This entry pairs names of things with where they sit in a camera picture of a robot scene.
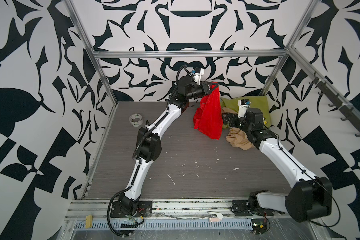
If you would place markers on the green cloth with print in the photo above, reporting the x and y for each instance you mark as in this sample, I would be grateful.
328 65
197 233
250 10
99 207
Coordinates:
259 102

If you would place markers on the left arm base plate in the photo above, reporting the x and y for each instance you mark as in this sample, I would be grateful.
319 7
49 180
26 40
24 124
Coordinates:
122 210

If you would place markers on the small electronics board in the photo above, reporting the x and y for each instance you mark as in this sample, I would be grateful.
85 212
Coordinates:
260 226

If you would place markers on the white slotted cable duct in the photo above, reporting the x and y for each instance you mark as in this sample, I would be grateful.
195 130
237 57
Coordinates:
194 224

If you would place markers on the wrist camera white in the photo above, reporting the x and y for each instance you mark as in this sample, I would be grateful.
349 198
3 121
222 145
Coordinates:
243 104
197 75

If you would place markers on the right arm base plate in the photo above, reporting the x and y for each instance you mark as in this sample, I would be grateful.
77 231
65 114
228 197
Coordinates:
242 208

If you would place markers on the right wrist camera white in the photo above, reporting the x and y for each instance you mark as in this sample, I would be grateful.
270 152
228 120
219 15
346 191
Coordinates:
243 104

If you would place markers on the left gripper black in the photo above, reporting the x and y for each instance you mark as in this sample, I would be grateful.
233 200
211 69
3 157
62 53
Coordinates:
205 88

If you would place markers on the clear tape roll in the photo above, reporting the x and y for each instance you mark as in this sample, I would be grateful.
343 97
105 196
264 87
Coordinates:
136 120

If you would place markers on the white plastic hook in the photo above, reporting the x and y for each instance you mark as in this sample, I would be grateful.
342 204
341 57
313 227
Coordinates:
215 217

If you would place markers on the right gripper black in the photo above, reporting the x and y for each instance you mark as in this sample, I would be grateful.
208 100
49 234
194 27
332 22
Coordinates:
235 117

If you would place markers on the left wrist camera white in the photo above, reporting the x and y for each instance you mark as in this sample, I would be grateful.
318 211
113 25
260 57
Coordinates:
197 75

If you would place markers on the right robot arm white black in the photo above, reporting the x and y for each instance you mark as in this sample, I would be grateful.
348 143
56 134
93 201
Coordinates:
310 196

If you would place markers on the black wall hook rack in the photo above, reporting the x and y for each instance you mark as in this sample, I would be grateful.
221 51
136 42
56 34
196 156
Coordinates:
337 101

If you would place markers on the beige tan cloth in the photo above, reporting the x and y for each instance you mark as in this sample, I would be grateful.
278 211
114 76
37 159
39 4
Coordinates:
237 138

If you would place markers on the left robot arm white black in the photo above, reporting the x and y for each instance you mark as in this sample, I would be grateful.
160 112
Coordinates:
149 147

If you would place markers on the red cloth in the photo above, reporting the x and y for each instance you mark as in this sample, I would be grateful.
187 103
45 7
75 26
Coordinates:
207 118

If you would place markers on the yellow tag piece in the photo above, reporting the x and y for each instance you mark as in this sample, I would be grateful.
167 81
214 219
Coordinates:
89 221

